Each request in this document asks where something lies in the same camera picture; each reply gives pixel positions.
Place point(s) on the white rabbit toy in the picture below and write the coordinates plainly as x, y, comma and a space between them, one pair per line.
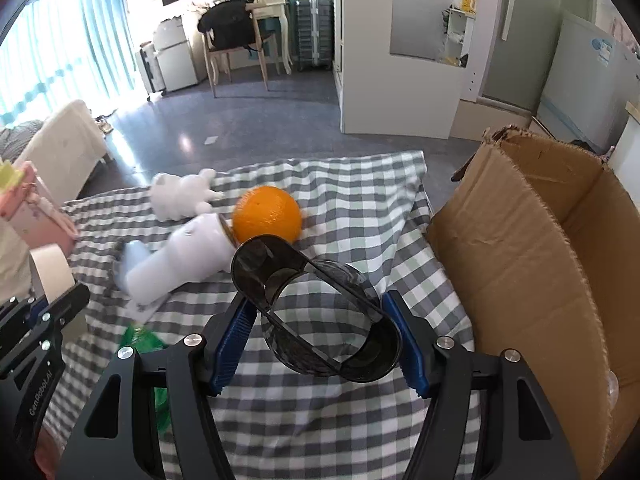
172, 197

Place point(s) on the grey checkered blanket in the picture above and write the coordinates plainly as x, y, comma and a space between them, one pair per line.
17, 137

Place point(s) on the tall silver refrigerator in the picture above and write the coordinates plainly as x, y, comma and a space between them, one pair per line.
540, 20

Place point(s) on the green plastic packet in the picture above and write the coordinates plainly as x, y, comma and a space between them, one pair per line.
142, 339

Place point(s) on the white suitcase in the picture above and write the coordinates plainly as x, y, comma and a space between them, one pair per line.
149, 70

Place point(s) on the small white fridge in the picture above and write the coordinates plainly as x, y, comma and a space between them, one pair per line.
175, 60

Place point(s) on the cream sofa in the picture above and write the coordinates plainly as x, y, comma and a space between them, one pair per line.
65, 145

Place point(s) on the beige tape roll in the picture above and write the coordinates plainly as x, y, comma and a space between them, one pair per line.
50, 265

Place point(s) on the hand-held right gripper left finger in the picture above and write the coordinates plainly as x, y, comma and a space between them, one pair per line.
231, 340

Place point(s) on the grey drawer tower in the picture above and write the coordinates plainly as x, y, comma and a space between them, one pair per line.
315, 35

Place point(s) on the white appliance with blue label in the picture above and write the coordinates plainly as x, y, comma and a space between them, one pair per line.
580, 80

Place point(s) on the brown cardboard box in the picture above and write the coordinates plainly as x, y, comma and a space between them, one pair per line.
500, 260

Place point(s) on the dark transparent plastic cup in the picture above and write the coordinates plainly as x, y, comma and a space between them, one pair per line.
252, 266

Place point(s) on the orange fruit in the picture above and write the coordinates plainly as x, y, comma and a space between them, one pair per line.
265, 212

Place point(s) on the grey checkered tablecloth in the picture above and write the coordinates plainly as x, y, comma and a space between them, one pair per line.
340, 200

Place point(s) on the wooden chair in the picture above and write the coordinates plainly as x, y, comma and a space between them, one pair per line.
220, 57

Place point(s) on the pink water bottle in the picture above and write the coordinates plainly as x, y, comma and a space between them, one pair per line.
35, 210

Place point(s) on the black bag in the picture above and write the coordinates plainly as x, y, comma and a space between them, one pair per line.
227, 22

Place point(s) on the white partition cabinet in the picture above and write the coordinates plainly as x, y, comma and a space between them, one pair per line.
365, 60

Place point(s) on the white kitchen shelf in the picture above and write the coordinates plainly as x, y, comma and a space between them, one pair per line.
457, 30

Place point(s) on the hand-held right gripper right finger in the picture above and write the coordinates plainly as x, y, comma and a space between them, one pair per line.
407, 347

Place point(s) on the white cylindrical bottle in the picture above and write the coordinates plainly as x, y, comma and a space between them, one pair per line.
175, 260

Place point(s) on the blue window curtain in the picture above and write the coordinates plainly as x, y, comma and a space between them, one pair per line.
75, 35

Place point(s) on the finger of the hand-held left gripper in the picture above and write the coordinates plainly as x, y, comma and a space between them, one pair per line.
65, 306
12, 310

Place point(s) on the white board with wooden edge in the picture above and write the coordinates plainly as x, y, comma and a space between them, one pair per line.
627, 140

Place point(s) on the white dressing table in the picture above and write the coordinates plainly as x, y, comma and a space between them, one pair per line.
272, 2

